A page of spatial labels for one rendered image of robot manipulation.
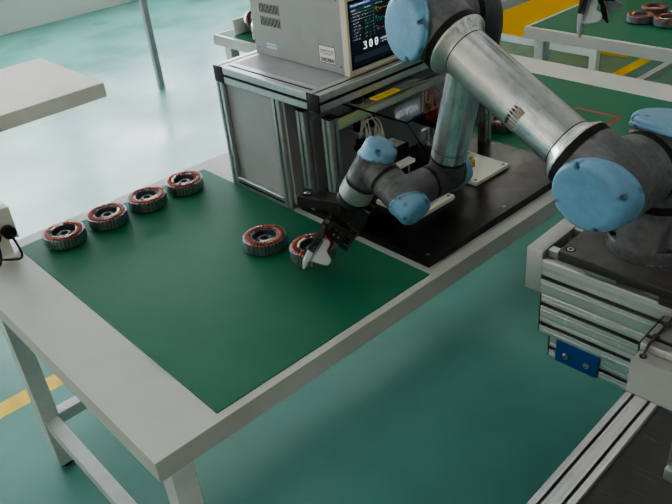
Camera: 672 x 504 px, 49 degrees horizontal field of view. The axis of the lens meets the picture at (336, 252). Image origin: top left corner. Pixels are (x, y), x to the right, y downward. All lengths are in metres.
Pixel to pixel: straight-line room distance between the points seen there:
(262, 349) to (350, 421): 0.93
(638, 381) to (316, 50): 1.17
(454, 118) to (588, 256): 0.40
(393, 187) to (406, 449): 1.07
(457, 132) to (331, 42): 0.54
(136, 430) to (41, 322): 0.48
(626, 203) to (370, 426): 1.51
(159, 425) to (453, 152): 0.79
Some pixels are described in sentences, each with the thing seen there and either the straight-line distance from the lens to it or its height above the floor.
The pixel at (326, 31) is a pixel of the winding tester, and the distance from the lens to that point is 1.94.
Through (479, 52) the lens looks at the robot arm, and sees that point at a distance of 1.24.
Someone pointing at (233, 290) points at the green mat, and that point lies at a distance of 1.77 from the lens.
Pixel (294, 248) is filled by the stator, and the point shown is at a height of 0.82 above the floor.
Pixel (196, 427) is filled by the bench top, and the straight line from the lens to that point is 1.44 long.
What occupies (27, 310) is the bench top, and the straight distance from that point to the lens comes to 1.91.
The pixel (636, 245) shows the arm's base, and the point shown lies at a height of 1.07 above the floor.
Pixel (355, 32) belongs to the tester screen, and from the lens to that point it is 1.90.
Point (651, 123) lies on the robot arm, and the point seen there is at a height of 1.27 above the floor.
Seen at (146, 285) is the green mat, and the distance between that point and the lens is 1.86.
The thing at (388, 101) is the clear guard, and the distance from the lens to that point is 1.88.
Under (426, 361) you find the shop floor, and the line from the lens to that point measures 2.66.
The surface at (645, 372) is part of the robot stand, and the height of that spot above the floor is 0.93.
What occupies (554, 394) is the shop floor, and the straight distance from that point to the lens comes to 2.56.
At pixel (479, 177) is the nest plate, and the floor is 0.78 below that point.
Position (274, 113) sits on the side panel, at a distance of 1.97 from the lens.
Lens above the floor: 1.73
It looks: 32 degrees down
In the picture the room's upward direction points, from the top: 6 degrees counter-clockwise
